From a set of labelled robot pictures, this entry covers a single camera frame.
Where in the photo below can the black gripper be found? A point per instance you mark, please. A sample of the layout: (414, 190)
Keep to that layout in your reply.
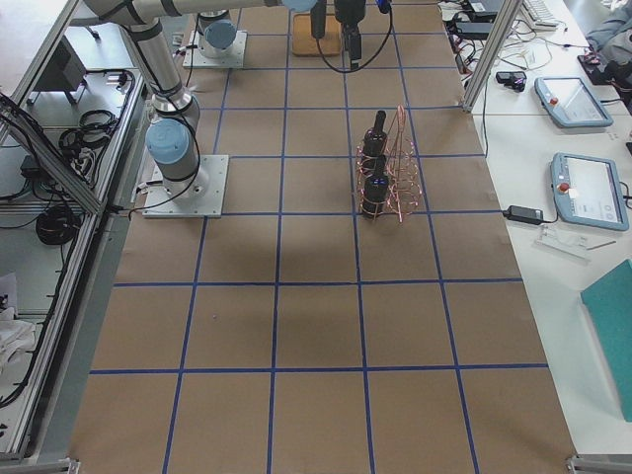
(349, 11)

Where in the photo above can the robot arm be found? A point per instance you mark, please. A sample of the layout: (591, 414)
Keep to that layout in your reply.
(217, 32)
(140, 21)

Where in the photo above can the teach pendant far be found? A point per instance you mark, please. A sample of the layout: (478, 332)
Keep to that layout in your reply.
(571, 103)

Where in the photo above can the teach pendant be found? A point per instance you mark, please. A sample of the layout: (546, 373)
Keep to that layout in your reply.
(571, 103)
(586, 191)

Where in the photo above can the black power adapter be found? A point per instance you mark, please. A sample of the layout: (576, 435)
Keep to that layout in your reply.
(523, 214)

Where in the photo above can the teach pendant near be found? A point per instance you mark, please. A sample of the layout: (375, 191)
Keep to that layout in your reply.
(586, 191)

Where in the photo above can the aluminium frame post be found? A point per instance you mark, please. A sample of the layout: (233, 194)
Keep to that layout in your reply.
(492, 47)

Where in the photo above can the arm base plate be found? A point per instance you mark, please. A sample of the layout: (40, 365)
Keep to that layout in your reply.
(200, 196)
(233, 57)

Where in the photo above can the copper wire bottle basket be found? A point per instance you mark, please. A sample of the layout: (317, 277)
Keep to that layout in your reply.
(405, 191)

